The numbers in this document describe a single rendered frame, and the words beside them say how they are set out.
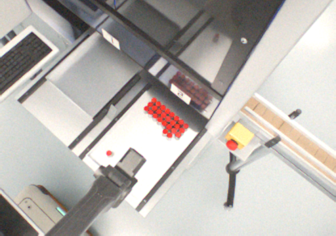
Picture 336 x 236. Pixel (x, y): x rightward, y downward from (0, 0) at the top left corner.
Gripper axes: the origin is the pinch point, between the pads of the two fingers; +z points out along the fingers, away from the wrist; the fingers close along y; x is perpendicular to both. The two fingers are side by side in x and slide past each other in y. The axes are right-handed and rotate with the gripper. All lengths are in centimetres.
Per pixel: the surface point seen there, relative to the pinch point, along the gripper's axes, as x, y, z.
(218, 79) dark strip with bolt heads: -2.7, 39.3, -19.1
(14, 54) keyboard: 77, 11, 25
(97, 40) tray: 52, 39, 20
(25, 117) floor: 94, -8, 107
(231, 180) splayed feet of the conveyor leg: -35, 47, 97
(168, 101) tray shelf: 11.5, 37.6, 21.0
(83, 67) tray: 48, 26, 20
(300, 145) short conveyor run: -37, 55, 17
